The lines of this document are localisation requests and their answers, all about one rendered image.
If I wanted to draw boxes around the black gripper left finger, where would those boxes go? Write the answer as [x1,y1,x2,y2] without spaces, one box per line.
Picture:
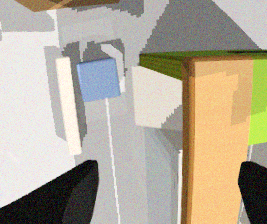
[0,160,100,224]

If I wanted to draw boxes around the light blue block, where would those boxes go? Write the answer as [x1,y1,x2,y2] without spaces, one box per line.
[76,56,121,103]

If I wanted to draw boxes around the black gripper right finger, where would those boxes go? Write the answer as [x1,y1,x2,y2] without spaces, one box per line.
[237,161,267,224]

